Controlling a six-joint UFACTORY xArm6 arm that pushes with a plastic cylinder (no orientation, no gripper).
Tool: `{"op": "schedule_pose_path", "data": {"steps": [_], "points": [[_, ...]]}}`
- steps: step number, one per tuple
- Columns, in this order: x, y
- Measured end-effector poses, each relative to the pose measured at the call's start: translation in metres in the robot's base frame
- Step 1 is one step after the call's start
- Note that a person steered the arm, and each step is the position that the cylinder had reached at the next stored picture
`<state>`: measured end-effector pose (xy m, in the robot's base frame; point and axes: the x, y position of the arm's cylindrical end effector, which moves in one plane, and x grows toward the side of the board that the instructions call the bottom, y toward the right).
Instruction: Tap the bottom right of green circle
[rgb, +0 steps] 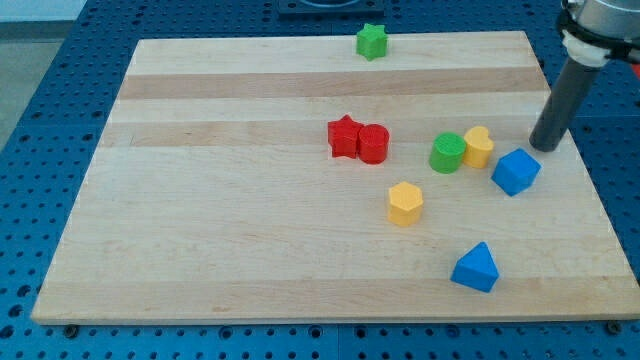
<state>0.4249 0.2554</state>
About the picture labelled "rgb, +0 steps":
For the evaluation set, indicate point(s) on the red star block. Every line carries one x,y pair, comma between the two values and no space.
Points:
342,137

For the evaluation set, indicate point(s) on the blue triangle block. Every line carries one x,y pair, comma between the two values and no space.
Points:
476,269

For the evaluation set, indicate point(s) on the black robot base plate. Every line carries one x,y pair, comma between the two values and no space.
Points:
330,7

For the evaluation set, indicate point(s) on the wooden board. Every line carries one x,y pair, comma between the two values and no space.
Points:
213,198

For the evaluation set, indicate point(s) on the red cylinder block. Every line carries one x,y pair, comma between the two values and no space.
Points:
373,141

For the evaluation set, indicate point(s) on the green cylinder block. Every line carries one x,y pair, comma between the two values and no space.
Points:
447,152

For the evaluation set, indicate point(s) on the blue cube block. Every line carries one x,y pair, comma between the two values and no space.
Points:
515,172

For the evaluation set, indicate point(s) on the yellow hexagon block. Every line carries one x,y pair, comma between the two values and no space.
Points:
405,204

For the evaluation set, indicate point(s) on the green star block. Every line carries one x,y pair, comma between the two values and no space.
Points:
372,41

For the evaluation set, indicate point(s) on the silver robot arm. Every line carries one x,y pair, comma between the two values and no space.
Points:
596,31

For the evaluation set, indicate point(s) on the yellow heart block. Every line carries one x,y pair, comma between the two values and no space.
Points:
479,147

